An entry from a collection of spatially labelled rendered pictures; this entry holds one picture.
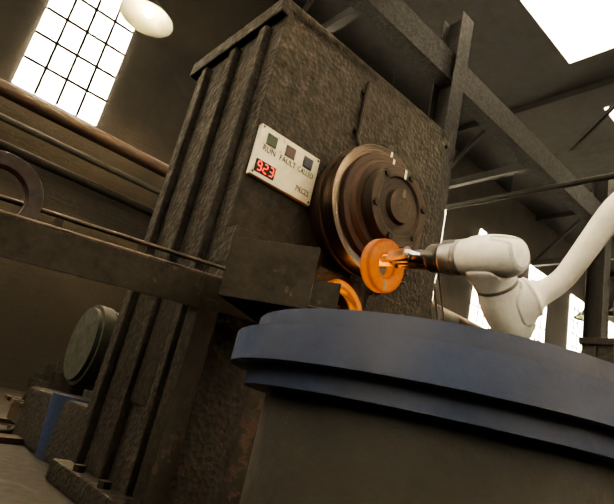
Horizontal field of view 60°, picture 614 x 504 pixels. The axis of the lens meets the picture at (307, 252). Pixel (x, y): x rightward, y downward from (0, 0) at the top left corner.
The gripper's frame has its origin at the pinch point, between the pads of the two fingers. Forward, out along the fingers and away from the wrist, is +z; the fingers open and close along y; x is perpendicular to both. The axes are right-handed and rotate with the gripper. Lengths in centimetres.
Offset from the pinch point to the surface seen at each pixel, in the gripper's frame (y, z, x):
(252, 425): -32, -3, -50
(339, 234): 1.0, 22.7, 10.0
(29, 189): -86, 24, -15
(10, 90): -62, 571, 202
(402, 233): 22.0, 15.6, 18.3
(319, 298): -18.0, 2.0, -17.1
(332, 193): -5.5, 23.4, 21.6
